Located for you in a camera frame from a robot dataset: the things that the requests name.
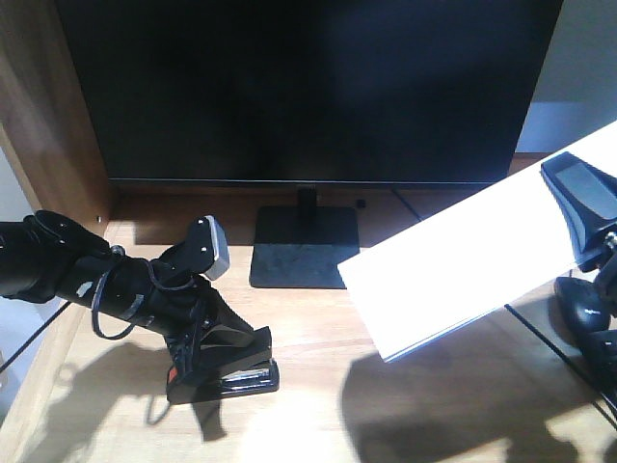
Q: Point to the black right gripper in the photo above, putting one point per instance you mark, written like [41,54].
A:
[586,197]

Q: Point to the white paper sheets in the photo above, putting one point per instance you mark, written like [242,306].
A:
[459,264]

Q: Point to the black computer monitor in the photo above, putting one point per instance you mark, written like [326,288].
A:
[428,94]

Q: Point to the brown wooden desk side panel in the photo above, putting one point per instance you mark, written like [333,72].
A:
[46,131]

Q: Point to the black computer mouse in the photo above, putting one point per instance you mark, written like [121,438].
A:
[583,310]

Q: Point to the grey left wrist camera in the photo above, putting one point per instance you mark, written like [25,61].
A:
[207,248]

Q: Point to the black stapler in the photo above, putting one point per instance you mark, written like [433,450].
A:
[228,382]

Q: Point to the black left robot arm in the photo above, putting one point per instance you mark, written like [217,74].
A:
[28,250]

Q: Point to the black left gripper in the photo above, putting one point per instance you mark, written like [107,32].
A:
[164,296]

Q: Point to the black keyboard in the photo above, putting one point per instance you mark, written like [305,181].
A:
[599,351]

